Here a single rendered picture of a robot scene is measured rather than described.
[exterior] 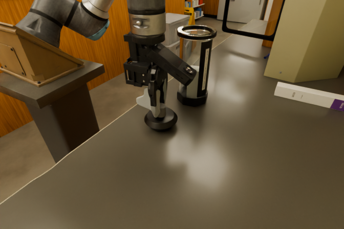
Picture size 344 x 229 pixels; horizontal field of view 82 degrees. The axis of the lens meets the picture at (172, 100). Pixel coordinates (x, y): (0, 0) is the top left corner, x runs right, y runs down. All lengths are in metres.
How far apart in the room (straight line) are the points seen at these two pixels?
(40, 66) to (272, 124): 0.80
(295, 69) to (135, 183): 0.68
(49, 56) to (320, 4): 0.92
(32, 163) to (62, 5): 1.39
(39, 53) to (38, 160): 1.27
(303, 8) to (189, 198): 0.67
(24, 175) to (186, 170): 1.62
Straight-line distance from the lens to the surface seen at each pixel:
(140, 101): 0.51
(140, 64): 0.46
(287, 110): 0.71
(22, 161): 2.07
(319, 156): 0.60
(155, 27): 0.41
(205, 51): 0.56
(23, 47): 0.83
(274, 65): 0.87
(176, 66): 0.43
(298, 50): 0.84
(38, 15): 0.92
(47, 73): 0.89
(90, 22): 0.93
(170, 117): 0.53
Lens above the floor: 1.31
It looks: 34 degrees down
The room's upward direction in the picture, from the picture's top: straight up
